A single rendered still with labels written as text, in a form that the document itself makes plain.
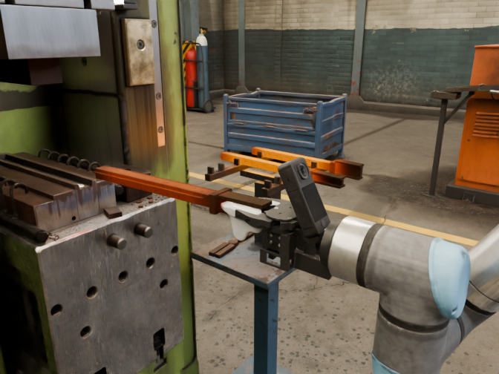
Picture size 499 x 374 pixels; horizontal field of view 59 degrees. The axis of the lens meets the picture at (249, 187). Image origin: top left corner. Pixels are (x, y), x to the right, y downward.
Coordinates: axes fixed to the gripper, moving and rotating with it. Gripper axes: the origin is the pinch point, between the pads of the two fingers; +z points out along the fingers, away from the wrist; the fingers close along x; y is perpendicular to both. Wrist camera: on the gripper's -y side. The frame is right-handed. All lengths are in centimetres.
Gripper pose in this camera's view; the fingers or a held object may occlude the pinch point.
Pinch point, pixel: (230, 200)
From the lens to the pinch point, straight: 74.1
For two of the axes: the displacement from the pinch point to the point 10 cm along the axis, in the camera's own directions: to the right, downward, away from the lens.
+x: 6.0, -2.5, 7.6
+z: -8.0, -2.1, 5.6
